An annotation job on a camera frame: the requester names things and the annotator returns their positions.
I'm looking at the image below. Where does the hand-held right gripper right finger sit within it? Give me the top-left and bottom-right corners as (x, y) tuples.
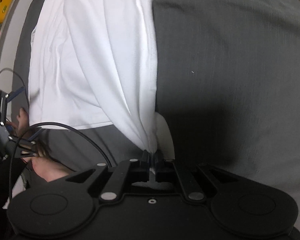
(152, 150), (237, 201)

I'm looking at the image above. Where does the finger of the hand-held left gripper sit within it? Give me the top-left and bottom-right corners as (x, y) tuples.
(8, 127), (43, 159)
(0, 86), (26, 128)

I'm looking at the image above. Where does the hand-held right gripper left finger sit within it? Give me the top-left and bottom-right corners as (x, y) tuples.
(65, 150), (151, 202)

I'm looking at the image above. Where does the white t-shirt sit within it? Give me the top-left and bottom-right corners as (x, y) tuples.
(28, 0), (175, 189)

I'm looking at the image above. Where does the person's bare foot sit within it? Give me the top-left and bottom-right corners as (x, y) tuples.
(16, 107), (72, 183)

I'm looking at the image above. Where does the window ledge shelf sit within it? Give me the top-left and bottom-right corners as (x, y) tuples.
(0, 0), (28, 80)

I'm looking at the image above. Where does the grey bed sheet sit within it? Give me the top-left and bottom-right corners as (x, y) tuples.
(12, 0), (300, 240)

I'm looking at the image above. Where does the black cable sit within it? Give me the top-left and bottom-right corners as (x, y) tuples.
(8, 122), (112, 204)
(0, 68), (31, 110)

